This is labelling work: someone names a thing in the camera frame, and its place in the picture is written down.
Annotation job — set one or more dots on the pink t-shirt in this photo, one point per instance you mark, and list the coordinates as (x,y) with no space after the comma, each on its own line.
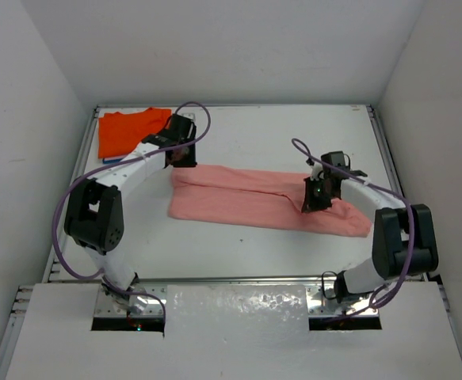
(258,198)

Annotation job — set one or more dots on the folded blue t-shirt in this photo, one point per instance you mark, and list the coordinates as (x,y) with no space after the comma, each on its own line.
(107,161)

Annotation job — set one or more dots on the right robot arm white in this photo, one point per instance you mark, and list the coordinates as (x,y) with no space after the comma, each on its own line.
(403,238)

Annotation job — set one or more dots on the white foam front panel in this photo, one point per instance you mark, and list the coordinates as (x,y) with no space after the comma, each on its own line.
(233,332)

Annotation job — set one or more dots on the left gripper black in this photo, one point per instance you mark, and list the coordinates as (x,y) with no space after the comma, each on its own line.
(184,157)

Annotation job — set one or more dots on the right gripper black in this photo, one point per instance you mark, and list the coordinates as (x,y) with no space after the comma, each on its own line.
(311,204)

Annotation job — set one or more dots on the folded orange t-shirt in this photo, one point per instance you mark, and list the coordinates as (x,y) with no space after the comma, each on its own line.
(119,133)

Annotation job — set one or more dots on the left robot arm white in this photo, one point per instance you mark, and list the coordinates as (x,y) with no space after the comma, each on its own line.
(95,211)

